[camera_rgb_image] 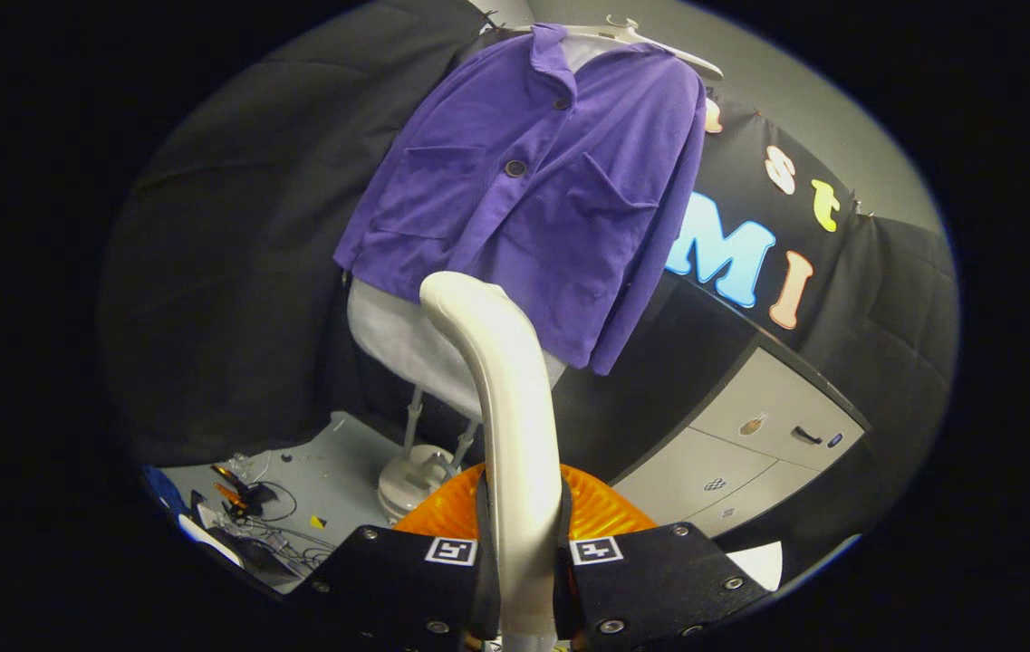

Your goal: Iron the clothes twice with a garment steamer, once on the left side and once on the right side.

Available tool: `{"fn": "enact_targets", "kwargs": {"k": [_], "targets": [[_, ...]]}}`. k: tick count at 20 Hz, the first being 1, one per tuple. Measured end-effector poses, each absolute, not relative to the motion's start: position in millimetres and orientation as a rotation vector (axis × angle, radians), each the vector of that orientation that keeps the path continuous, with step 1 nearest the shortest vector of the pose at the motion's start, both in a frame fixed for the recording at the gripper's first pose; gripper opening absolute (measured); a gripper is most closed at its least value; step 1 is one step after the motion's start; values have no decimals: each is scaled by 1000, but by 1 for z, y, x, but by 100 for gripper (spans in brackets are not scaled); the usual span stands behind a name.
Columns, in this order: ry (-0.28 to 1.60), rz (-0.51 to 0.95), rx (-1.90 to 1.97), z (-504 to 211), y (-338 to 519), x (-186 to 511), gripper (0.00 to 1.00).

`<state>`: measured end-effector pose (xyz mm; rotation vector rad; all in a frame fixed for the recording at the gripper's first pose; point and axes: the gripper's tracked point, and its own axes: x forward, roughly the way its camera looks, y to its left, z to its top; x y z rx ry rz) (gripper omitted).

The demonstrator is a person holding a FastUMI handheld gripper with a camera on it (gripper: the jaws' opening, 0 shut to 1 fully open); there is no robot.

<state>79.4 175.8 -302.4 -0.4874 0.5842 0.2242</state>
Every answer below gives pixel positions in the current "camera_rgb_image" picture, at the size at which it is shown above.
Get thin black cables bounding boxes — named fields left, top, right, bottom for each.
left=243, top=484, right=336, bottom=570

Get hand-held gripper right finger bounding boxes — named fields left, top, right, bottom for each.
left=554, top=462, right=771, bottom=652

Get orange and black pliers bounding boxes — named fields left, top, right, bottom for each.
left=211, top=465, right=278, bottom=517

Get white flat object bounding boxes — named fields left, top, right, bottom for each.
left=178, top=514, right=244, bottom=567

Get white clothes hanger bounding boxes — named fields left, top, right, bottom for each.
left=515, top=14, right=724, bottom=81

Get white garment steamer base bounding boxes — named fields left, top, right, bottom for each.
left=377, top=389, right=481, bottom=524

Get purple jacket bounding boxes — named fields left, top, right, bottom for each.
left=333, top=23, right=708, bottom=377

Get white paper sheet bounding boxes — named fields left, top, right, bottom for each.
left=725, top=541, right=785, bottom=592

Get grey cabinet with dark top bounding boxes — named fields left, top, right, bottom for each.
left=610, top=272, right=871, bottom=542

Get blue object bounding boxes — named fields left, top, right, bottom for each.
left=141, top=466, right=189, bottom=517

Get white garment steamer head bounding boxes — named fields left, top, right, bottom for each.
left=419, top=272, right=563, bottom=652

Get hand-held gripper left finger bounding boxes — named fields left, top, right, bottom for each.
left=284, top=464, right=505, bottom=652

